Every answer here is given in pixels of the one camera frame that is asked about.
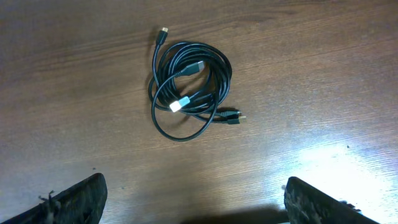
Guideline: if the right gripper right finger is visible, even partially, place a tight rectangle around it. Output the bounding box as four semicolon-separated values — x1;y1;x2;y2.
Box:
284;177;377;224

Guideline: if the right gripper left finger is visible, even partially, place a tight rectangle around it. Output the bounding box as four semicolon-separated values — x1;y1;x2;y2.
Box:
2;173;108;224

